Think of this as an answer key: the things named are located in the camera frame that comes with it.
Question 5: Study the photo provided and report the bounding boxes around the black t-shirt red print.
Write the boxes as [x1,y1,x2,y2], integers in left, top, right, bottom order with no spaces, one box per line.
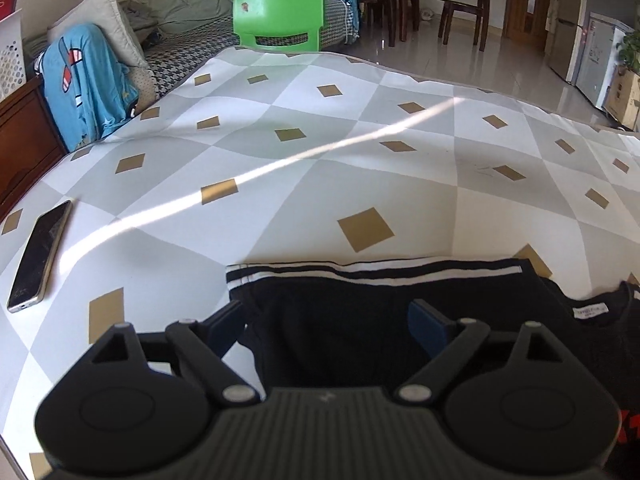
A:
[225,257,640,480]

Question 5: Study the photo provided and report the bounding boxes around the wooden cabinet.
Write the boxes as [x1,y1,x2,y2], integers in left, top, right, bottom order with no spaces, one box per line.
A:
[0,77,68,223]

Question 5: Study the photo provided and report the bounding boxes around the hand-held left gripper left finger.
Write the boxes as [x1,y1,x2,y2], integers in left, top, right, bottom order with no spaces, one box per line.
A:
[90,301,261,407]

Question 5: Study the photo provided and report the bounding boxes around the white chest freezer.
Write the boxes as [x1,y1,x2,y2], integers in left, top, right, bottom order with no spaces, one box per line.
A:
[575,10,636,111]

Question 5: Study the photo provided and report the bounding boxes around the diamond-pattern tablecloth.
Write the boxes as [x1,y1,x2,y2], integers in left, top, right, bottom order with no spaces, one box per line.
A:
[0,46,640,480]

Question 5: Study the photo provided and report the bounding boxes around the cardboard box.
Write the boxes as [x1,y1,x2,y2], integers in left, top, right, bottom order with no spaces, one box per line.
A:
[602,67,640,131]

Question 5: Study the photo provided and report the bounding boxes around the houndstooth sofa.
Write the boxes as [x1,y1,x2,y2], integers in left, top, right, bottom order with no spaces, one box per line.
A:
[22,0,361,106]

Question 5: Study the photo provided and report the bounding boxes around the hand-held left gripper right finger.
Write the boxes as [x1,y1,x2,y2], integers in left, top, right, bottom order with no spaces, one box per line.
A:
[394,299,571,407]

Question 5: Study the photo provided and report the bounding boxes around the green plastic chair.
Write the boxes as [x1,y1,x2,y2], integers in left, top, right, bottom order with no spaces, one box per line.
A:
[232,0,325,53]

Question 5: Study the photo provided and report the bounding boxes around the white laundry basket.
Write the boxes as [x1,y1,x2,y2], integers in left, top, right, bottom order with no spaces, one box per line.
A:
[0,8,27,103]

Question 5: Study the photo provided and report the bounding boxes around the wooden door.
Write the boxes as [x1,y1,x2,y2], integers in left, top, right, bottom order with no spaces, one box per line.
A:
[502,0,563,53]

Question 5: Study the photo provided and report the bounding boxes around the blue printed garment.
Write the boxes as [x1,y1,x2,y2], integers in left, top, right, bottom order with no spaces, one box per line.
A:
[325,0,361,41]

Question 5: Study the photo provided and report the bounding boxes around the grey-brown garment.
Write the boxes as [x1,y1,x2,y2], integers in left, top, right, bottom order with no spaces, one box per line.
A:
[117,0,161,43]

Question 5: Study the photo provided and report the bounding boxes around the grey pillow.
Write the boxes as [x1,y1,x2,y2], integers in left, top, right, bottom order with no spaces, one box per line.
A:
[47,0,151,68]

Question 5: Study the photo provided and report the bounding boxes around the silver refrigerator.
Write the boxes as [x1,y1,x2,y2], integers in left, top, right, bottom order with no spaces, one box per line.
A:
[545,0,640,83]

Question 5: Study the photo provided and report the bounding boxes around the leafy potted plant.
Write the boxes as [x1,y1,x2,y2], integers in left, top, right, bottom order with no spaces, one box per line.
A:
[617,30,640,73]

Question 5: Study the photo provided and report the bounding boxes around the smartphone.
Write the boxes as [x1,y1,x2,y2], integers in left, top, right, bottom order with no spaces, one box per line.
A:
[6,200,73,313]

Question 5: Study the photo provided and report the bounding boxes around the blue cartoon pajamas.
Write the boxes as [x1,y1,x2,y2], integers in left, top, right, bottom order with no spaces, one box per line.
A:
[34,24,141,153]

